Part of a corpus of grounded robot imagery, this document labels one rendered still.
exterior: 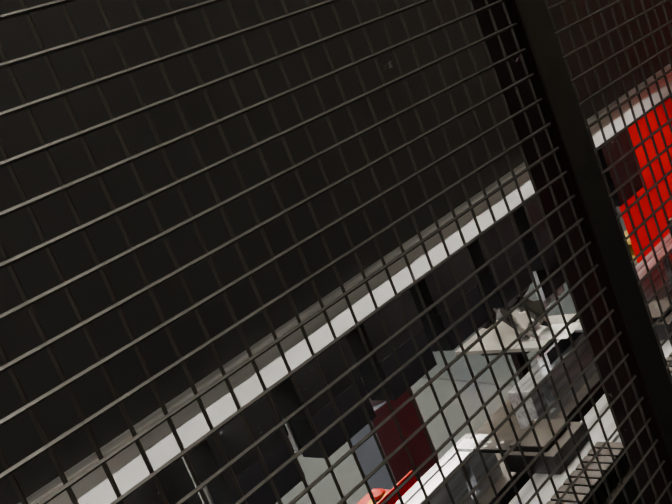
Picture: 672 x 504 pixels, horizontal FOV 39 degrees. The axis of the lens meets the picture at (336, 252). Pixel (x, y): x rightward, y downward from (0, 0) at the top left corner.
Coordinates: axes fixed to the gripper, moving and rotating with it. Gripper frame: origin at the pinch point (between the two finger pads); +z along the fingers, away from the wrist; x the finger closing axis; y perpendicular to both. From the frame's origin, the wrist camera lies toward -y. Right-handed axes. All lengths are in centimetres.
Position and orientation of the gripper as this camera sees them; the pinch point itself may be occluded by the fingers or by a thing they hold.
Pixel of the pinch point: (539, 330)
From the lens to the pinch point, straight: 235.5
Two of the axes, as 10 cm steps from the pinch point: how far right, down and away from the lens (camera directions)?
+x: 6.3, -3.9, 6.7
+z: 7.2, 6.2, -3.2
